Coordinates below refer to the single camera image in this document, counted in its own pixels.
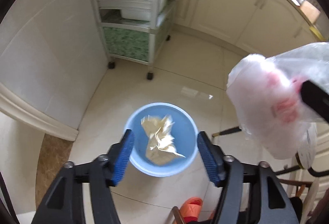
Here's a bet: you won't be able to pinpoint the round white marble table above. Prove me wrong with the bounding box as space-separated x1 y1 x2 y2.
276 123 328 223

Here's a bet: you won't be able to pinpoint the pink white plastic bag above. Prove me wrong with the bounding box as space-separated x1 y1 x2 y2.
226 42 328 160

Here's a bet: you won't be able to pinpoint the cream lower cabinets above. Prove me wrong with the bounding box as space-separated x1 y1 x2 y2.
176 0 321 56

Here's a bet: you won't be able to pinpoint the white rolling storage cart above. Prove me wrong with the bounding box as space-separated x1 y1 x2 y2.
92 0 176 80

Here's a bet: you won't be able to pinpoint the cream paper wrapper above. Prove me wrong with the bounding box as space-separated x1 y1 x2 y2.
140 115 185 166

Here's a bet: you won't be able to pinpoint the wooden cutting board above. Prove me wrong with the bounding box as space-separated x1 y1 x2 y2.
300 0 321 24

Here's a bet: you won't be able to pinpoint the orange slipper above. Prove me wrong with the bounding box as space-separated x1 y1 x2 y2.
180 197 203 223

